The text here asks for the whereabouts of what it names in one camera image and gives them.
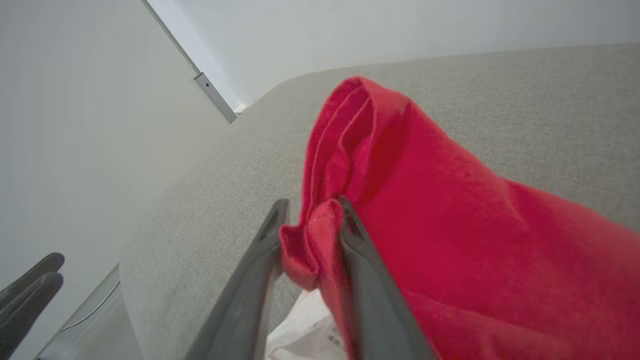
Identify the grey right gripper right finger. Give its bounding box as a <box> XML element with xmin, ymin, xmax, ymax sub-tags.
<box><xmin>337</xmin><ymin>196</ymin><xmax>436</xmax><ymax>360</ymax></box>

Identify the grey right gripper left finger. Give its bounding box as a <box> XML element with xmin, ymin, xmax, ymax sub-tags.
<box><xmin>185</xmin><ymin>199</ymin><xmax>291</xmax><ymax>360</ymax></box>

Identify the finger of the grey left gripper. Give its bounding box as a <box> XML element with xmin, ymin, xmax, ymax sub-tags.
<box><xmin>0</xmin><ymin>252</ymin><xmax>66</xmax><ymax>307</ymax></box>
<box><xmin>0</xmin><ymin>272</ymin><xmax>64</xmax><ymax>360</ymax></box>

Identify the red shirt with striped cuffs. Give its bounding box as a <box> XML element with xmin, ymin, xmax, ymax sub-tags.
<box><xmin>265</xmin><ymin>75</ymin><xmax>640</xmax><ymax>360</ymax></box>

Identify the grey metal trim strip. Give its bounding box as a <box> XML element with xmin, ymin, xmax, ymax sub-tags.
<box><xmin>141</xmin><ymin>0</ymin><xmax>239</xmax><ymax>124</ymax></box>

